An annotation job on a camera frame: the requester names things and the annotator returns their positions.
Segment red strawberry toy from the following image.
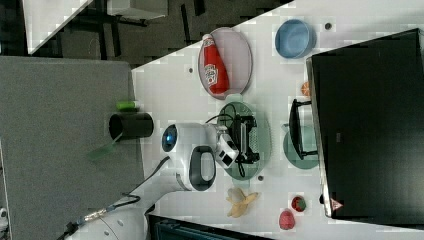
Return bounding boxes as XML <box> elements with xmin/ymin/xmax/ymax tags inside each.
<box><xmin>291</xmin><ymin>196</ymin><xmax>307</xmax><ymax>212</ymax></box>

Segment blue bowl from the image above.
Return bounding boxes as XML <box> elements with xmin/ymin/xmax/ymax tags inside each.
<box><xmin>275</xmin><ymin>19</ymin><xmax>317</xmax><ymax>59</ymax></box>

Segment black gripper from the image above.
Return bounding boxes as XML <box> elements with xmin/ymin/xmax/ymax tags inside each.
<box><xmin>231</xmin><ymin>115</ymin><xmax>260</xmax><ymax>164</ymax></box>

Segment white side table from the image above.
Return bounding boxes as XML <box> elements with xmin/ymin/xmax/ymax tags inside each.
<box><xmin>22</xmin><ymin>0</ymin><xmax>93</xmax><ymax>54</ymax></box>

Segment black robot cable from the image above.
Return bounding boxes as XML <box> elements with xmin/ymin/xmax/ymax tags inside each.
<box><xmin>56</xmin><ymin>114</ymin><xmax>248</xmax><ymax>239</ymax></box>

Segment grey round plate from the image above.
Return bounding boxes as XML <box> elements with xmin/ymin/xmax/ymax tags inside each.
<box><xmin>198</xmin><ymin>27</ymin><xmax>253</xmax><ymax>100</ymax></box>

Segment pink strawberry toy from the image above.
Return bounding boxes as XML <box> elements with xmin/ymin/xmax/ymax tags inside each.
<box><xmin>279</xmin><ymin>209</ymin><xmax>295</xmax><ymax>230</ymax></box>

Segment red ketchup bottle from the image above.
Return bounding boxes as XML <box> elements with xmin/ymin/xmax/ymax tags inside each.
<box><xmin>202</xmin><ymin>34</ymin><xmax>229</xmax><ymax>94</ymax></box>

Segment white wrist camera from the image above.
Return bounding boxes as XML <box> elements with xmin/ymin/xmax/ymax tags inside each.
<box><xmin>215</xmin><ymin>127</ymin><xmax>239</xmax><ymax>169</ymax></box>

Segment black cylindrical container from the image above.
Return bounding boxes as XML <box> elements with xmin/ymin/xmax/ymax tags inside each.
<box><xmin>108</xmin><ymin>113</ymin><xmax>154</xmax><ymax>141</ymax></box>

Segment orange slice toy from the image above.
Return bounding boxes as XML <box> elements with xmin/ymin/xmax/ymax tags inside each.
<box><xmin>301</xmin><ymin>82</ymin><xmax>310</xmax><ymax>97</ymax></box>

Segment green oval strainer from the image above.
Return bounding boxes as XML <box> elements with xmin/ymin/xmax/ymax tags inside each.
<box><xmin>217</xmin><ymin>94</ymin><xmax>271</xmax><ymax>181</ymax></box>

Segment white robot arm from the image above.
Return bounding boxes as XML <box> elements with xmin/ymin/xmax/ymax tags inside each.
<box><xmin>58</xmin><ymin>114</ymin><xmax>260</xmax><ymax>240</ymax></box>

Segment black toaster oven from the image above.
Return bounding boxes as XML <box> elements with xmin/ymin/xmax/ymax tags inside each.
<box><xmin>306</xmin><ymin>29</ymin><xmax>424</xmax><ymax>228</ymax></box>

